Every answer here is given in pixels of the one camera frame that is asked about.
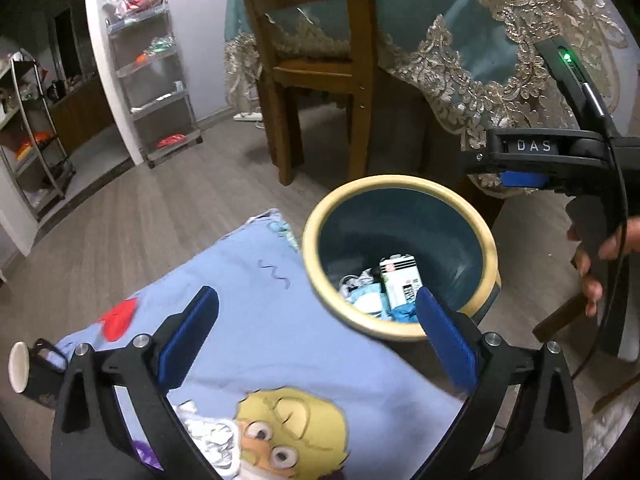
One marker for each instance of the metal shelf rack on wheels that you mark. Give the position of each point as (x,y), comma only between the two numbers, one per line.
(150,105)

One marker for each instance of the black mug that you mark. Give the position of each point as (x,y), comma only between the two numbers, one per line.
(40,385)

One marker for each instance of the orange item on rack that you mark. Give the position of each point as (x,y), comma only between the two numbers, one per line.
(32,145)

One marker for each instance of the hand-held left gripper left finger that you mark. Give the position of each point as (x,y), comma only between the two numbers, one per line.
(185,342)

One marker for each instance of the teal bin with yellow rim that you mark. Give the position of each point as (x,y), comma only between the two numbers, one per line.
(400,220)

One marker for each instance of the teal tablecloth with lace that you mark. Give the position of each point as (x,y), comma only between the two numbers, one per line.
(450,0)

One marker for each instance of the small white tissue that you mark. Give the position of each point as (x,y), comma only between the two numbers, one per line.
(357,280)

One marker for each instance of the dark purple wrapper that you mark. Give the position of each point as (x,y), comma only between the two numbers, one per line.
(145,455)

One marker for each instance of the large crumpled white tissue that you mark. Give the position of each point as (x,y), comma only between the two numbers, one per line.
(210,435)

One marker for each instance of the person's right hand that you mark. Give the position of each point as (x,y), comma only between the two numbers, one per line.
(592,290)

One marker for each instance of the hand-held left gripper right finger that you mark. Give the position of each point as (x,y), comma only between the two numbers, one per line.
(445,342)

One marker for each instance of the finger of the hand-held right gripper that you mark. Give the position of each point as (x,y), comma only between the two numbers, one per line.
(520,180)

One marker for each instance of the green packet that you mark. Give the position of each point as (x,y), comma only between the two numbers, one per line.
(160,46)

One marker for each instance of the white power strip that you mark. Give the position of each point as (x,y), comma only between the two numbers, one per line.
(247,116)

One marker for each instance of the tall metal shelf rack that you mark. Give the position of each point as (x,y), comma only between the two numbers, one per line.
(30,110)

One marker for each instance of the wooden chair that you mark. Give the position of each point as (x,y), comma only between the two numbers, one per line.
(320,70)

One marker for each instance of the light green medicine box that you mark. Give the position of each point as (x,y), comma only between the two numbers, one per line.
(400,280)

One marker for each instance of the blue glove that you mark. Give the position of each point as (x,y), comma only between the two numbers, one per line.
(405,312)

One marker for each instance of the red item on rack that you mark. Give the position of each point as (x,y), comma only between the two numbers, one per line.
(170,140)

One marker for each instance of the blue cartoon printed cloth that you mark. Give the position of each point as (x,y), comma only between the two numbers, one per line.
(300,350)

